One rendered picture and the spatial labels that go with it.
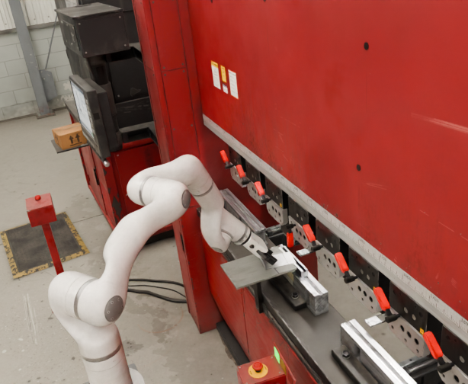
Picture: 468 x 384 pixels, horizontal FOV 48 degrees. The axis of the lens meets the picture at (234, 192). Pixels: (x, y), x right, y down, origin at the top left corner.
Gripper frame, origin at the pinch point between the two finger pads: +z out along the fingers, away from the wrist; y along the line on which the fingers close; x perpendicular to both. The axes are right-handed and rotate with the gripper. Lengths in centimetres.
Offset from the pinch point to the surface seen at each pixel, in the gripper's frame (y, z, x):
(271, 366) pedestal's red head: -33.6, 11.9, 24.6
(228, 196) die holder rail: 71, 3, 6
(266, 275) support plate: -8.1, -0.4, 5.0
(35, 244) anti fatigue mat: 238, -16, 177
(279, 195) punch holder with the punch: -1.6, -17.8, -21.9
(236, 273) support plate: -2.8, -7.4, 13.4
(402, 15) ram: -69, -66, -77
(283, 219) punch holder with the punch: -3.9, -10.0, -16.1
